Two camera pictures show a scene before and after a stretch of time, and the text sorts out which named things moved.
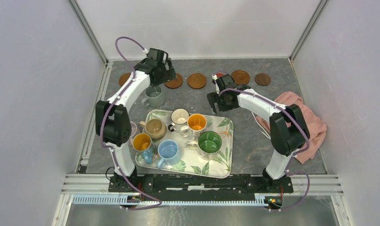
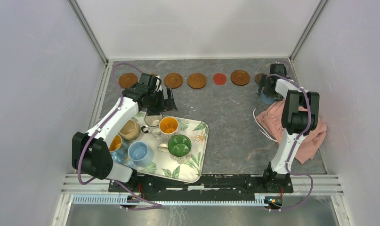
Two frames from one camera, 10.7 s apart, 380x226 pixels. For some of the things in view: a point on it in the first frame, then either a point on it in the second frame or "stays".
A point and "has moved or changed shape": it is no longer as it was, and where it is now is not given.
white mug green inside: (209, 145) -> (179, 147)
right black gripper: (213, 98) -> (264, 81)
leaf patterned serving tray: (207, 152) has moved or changed shape
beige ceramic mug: (156, 128) -> (130, 131)
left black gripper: (168, 75) -> (165, 105)
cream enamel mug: (179, 117) -> (151, 122)
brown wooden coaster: (123, 77) stays
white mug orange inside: (197, 122) -> (168, 126)
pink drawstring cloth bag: (316, 128) stays
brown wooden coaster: (174, 83) stays
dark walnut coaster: (262, 79) stays
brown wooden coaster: (197, 81) stays
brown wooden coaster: (241, 77) stays
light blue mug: (168, 151) -> (140, 154)
